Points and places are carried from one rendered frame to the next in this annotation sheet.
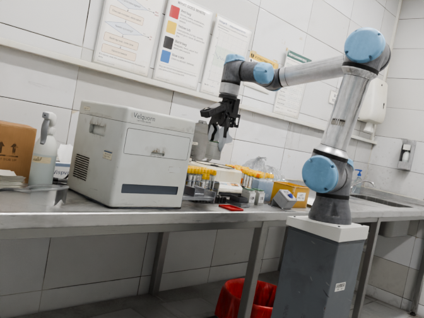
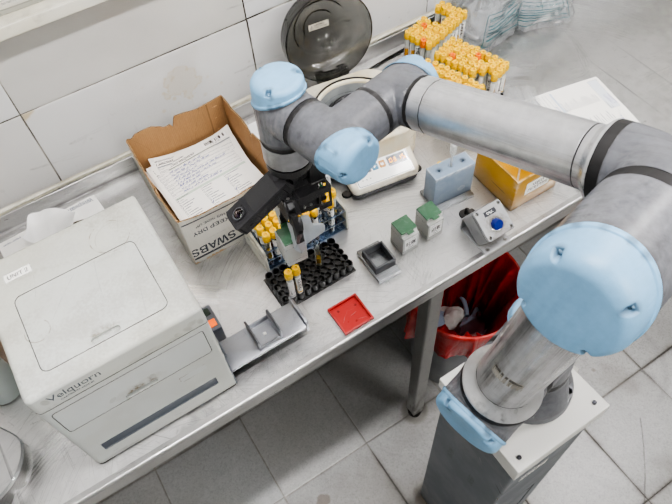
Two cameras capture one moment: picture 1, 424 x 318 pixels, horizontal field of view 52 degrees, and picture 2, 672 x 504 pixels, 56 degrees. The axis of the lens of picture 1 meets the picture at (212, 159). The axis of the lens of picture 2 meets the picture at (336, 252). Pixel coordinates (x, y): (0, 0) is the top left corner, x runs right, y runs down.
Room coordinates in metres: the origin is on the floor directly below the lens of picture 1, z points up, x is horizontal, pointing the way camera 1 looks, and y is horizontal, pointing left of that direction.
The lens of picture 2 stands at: (1.03, -0.28, 2.00)
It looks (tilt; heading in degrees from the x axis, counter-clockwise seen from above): 56 degrees down; 18
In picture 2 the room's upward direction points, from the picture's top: 5 degrees counter-clockwise
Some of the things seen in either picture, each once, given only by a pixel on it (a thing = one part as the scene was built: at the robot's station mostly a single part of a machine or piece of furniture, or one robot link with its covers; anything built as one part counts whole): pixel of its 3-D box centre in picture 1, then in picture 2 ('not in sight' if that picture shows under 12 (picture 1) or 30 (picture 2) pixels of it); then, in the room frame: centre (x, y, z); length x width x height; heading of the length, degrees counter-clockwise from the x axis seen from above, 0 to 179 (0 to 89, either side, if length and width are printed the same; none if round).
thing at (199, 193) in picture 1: (188, 193); (254, 338); (1.51, 0.06, 0.92); 0.21 x 0.07 x 0.05; 136
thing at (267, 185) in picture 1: (261, 190); (448, 180); (1.97, -0.25, 0.92); 0.10 x 0.07 x 0.10; 131
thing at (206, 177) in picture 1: (206, 187); (307, 260); (1.69, 0.00, 0.93); 0.17 x 0.09 x 0.11; 136
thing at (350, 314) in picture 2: (231, 207); (350, 313); (1.62, -0.11, 0.88); 0.07 x 0.07 x 0.01; 46
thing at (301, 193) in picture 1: (289, 194); (517, 166); (2.04, -0.39, 0.93); 0.13 x 0.13 x 0.10; 45
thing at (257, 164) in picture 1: (253, 170); (483, 0); (2.57, -0.26, 0.97); 0.26 x 0.17 x 0.19; 150
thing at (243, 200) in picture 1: (238, 200); (378, 259); (1.75, -0.14, 0.89); 0.09 x 0.05 x 0.04; 44
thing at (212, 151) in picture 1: (213, 150); (291, 243); (1.63, 0.00, 1.08); 0.05 x 0.04 x 0.06; 42
